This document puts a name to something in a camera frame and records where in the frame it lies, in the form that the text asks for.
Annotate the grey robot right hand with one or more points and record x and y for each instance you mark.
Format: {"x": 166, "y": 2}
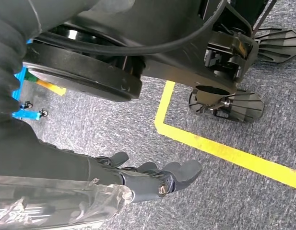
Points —
{"x": 54, "y": 171}

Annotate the black robot foot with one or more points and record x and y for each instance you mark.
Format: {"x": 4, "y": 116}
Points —
{"x": 279, "y": 44}
{"x": 244, "y": 106}

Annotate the black robot left foot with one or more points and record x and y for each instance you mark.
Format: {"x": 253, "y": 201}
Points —
{"x": 279, "y": 44}

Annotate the blue metal shelf rack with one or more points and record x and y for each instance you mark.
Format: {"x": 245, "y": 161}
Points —
{"x": 19, "y": 89}

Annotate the yellow floor tape square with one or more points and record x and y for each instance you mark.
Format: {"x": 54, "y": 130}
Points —
{"x": 222, "y": 152}

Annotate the black robot right foot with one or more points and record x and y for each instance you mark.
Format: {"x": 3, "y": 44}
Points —
{"x": 244, "y": 106}

